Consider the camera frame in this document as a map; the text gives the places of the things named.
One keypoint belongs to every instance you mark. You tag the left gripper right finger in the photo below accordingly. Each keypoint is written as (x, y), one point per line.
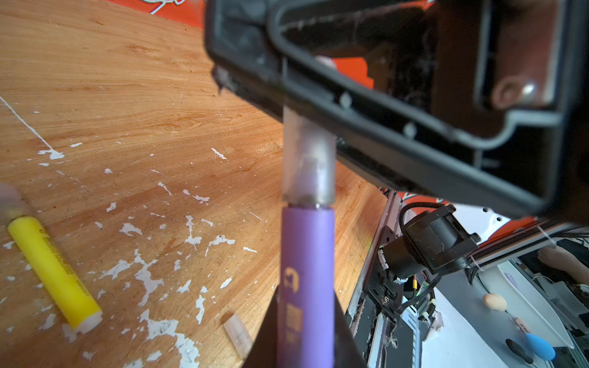
(346, 354)

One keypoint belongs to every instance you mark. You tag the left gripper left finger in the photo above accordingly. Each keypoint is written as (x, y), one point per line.
(264, 349)

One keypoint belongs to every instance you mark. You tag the yellow marker pen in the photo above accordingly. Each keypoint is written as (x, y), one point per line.
(73, 299)

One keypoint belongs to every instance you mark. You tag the purple marker pen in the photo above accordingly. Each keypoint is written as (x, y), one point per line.
(305, 331)

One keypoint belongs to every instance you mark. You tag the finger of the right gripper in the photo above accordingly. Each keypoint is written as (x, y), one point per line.
(477, 102)

